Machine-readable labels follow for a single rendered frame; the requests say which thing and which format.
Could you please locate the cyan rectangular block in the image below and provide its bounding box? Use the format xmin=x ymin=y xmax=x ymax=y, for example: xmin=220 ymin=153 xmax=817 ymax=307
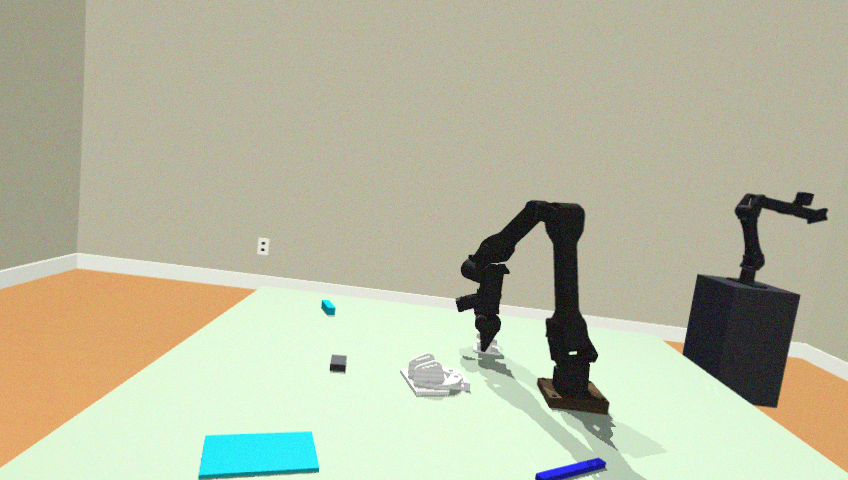
xmin=321 ymin=300 xmax=336 ymax=315

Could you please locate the cyan flat rectangular plate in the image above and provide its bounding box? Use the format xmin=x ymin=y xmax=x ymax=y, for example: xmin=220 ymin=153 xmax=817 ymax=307
xmin=198 ymin=431 xmax=319 ymax=479

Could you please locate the blue flat bar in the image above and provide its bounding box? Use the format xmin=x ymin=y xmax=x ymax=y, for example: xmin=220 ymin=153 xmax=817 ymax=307
xmin=535 ymin=457 xmax=606 ymax=480

